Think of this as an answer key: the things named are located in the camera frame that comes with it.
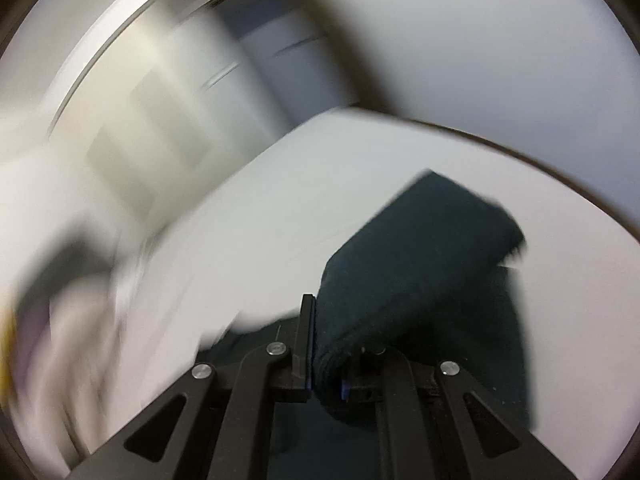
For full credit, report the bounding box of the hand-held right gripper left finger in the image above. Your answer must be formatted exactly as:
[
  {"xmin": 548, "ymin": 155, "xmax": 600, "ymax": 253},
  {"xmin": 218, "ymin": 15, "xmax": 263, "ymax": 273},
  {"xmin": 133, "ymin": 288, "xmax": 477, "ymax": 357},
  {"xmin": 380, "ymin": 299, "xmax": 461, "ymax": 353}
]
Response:
[{"xmin": 65, "ymin": 293, "xmax": 317, "ymax": 480}]

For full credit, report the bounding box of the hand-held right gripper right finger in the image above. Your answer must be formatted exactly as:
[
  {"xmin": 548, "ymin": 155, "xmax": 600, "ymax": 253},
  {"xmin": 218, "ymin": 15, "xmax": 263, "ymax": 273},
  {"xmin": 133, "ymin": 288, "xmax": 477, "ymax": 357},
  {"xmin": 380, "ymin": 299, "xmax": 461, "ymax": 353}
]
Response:
[{"xmin": 340, "ymin": 345, "xmax": 581, "ymax": 480}]

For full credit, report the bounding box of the dark green garment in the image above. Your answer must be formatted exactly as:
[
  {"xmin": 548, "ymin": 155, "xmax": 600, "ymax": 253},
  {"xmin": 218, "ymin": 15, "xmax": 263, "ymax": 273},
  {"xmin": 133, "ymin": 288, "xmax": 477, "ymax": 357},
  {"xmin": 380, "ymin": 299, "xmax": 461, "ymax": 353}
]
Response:
[{"xmin": 200, "ymin": 170, "xmax": 538, "ymax": 480}]

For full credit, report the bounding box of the white bed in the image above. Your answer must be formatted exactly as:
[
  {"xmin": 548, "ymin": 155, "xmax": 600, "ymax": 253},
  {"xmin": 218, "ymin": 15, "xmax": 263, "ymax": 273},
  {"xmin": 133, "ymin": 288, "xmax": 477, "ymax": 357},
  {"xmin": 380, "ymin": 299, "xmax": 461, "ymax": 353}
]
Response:
[{"xmin": 65, "ymin": 107, "xmax": 637, "ymax": 480}]

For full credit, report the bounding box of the beige puffy duvet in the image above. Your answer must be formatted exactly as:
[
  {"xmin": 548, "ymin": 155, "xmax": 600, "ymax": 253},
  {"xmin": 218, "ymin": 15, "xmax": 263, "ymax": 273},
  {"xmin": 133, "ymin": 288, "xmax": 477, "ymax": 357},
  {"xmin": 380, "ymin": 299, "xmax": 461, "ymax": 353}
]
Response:
[{"xmin": 10, "ymin": 280, "xmax": 201, "ymax": 466}]

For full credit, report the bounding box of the cream wardrobe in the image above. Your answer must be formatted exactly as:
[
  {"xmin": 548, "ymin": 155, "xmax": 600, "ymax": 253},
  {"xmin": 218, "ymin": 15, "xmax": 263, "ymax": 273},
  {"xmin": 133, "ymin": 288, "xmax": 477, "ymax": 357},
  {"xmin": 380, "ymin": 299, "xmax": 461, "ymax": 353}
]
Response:
[{"xmin": 47, "ymin": 7, "xmax": 306, "ymax": 226}]

